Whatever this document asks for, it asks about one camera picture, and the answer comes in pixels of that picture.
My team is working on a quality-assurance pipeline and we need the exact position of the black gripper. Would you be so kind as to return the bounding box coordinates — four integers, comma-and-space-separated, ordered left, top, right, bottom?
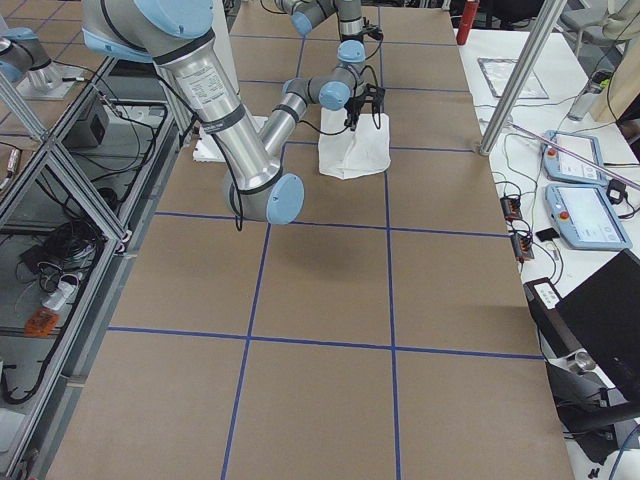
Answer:
339, 19, 384, 43
344, 83, 386, 131

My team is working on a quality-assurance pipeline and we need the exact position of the white long-sleeve printed shirt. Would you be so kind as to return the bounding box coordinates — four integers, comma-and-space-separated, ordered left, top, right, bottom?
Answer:
318, 108, 391, 180

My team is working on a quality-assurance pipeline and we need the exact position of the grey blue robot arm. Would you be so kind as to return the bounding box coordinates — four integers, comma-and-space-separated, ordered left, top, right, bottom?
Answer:
82, 0, 385, 225
274, 0, 384, 43

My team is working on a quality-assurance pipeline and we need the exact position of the red cylinder bottle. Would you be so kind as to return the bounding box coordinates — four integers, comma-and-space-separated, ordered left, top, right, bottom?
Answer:
456, 0, 480, 46

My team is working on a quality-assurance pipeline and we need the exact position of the blue teach pendant far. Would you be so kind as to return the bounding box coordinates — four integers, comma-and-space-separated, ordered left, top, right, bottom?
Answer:
541, 130, 606, 186

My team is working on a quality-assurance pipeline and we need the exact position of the blue teach pendant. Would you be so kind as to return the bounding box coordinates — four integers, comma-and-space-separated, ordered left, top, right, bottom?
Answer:
541, 130, 606, 186
544, 183, 633, 251

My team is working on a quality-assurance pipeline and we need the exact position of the reacher grabber stick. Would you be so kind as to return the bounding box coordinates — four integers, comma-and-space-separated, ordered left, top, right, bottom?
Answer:
507, 118, 640, 190

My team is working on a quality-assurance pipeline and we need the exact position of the clear water bottle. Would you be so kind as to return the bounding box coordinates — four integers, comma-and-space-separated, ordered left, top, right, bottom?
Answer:
567, 70, 613, 121

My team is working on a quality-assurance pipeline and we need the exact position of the blue teach pendant near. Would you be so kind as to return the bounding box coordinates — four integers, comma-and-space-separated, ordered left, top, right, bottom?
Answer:
544, 183, 633, 251

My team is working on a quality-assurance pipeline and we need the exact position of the black laptop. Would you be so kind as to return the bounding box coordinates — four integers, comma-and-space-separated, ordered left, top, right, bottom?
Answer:
524, 249, 639, 431

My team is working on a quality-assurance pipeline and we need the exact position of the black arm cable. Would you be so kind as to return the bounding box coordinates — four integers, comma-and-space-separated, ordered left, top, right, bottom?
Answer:
299, 64, 386, 137

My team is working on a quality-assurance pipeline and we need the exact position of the aluminium frame rail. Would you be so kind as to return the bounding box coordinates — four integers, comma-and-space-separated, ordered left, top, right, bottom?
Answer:
1, 78, 122, 479

